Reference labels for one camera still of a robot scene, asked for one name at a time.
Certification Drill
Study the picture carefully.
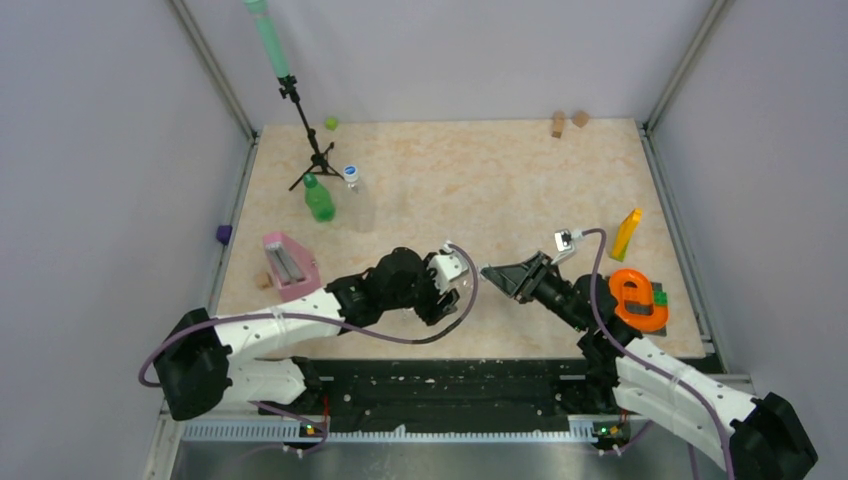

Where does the wooden block right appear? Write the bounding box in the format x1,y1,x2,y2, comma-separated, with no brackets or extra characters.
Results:
571,110,591,128

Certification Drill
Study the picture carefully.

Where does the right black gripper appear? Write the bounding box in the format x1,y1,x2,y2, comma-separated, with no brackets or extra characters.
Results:
483,250,588,332

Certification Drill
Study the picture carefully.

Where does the purple small object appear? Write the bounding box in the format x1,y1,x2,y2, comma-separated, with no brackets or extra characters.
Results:
215,224,233,246

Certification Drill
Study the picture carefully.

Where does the small green lego brick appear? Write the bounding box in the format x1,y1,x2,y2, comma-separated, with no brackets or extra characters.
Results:
653,290,668,307

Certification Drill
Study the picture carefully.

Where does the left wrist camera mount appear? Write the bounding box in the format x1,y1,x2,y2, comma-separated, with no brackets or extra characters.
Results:
426,250,469,294

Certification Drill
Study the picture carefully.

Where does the black tripod green pole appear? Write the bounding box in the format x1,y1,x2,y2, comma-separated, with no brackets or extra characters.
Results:
243,0,342,191

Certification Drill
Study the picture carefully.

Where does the yellow green block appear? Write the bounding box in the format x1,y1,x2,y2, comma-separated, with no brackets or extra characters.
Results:
609,208,643,262

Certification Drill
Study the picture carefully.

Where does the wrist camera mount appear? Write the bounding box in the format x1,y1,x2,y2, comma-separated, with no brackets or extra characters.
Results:
552,229,583,265
426,250,469,294

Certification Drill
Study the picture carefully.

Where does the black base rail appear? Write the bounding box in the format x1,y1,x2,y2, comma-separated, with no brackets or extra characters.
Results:
259,359,638,447

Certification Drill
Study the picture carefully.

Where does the clear plastic bottle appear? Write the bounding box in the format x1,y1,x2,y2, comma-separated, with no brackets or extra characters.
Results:
444,241,480,318

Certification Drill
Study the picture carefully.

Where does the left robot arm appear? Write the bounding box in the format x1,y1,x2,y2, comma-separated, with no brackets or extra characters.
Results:
139,243,479,421

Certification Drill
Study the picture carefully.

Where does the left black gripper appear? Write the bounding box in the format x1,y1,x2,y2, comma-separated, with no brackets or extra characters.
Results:
383,253,459,325

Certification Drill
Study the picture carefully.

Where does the orange tape dispenser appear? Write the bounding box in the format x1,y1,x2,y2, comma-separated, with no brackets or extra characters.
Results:
608,269,670,333

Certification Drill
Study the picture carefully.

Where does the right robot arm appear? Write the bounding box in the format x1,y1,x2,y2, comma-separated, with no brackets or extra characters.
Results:
481,252,819,479

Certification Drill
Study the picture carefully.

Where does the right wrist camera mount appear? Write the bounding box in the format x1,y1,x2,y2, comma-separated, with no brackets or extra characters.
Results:
552,229,583,265

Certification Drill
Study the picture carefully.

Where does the green plastic bottle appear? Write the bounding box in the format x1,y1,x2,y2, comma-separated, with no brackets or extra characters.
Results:
303,173,336,222

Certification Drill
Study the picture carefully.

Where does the pink toy toaster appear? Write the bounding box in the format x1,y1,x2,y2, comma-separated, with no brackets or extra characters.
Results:
262,231,322,302

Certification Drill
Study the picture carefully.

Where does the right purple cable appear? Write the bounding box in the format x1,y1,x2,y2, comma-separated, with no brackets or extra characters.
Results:
572,228,737,480

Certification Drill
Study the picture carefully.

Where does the wooden block left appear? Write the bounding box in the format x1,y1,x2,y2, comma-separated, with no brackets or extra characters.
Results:
551,110,567,139

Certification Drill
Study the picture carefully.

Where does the small wooden cube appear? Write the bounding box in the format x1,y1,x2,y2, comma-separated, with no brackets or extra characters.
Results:
254,272,274,290

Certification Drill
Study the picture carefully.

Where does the wooden block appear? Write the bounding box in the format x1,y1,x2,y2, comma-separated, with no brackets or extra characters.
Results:
571,110,591,128
551,110,567,139

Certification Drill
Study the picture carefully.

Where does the clear bottle blue-white cap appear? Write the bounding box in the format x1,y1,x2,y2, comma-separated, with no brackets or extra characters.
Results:
342,164,375,233

